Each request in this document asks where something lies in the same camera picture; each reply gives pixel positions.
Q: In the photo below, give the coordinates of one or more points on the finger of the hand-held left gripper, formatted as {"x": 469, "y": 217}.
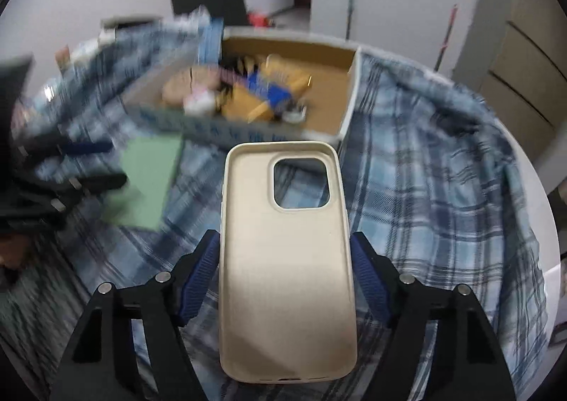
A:
{"x": 97, "y": 183}
{"x": 82, "y": 147}

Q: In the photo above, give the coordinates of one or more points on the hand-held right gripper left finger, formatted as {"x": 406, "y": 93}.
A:
{"x": 201, "y": 277}

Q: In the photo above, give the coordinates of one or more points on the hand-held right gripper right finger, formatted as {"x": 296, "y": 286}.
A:
{"x": 367, "y": 277}

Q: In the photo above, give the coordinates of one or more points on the green paper card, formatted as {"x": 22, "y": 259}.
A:
{"x": 146, "y": 179}

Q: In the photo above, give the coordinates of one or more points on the beige phone case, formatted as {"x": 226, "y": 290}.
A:
{"x": 283, "y": 286}

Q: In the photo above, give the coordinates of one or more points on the round beige perforated disc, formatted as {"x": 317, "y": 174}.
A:
{"x": 188, "y": 82}

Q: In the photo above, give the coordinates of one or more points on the pink and white plush toy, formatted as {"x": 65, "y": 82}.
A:
{"x": 199, "y": 102}

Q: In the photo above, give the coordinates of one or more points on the white cardboard box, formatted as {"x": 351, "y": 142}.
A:
{"x": 328, "y": 95}

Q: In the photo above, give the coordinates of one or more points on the orange and blue cigarette pack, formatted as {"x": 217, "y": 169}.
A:
{"x": 261, "y": 93}

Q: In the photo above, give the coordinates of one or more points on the person's left hand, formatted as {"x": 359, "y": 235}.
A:
{"x": 15, "y": 250}

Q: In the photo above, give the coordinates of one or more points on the beige cup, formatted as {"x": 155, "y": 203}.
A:
{"x": 63, "y": 58}

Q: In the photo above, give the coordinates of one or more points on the blue plaid cloth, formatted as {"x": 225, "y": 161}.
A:
{"x": 434, "y": 206}

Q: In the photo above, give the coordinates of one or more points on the white plastic bag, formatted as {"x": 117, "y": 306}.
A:
{"x": 192, "y": 16}

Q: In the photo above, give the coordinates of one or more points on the red item on floor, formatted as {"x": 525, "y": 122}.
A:
{"x": 259, "y": 19}

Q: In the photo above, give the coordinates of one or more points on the pink mop pole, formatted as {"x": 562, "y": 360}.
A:
{"x": 446, "y": 38}

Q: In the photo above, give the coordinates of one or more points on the gold refrigerator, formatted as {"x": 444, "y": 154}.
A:
{"x": 527, "y": 51}

